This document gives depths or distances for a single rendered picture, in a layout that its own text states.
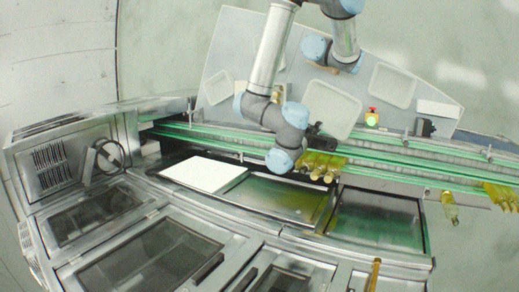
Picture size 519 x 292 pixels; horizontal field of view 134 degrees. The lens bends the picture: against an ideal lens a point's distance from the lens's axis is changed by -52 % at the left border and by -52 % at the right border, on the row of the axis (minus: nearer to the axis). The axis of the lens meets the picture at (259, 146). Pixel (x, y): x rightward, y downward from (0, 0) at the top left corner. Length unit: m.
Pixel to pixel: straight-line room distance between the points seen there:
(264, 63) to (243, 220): 0.57
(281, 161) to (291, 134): 0.08
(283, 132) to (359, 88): 0.72
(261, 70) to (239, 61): 0.88
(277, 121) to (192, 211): 0.58
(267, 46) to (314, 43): 0.38
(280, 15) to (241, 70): 0.90
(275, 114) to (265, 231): 0.44
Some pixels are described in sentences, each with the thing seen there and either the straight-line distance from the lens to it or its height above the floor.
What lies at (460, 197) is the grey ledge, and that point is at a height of 0.88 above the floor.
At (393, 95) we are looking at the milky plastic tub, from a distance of 1.23.
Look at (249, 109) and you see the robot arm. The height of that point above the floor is 1.45.
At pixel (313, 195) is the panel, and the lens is 1.05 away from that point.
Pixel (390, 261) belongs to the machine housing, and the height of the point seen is 1.39.
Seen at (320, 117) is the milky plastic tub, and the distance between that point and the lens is 0.97.
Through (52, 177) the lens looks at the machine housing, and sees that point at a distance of 1.39.
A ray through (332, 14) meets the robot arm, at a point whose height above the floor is 1.37.
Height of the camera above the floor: 1.98
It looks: 56 degrees down
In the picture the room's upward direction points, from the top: 120 degrees counter-clockwise
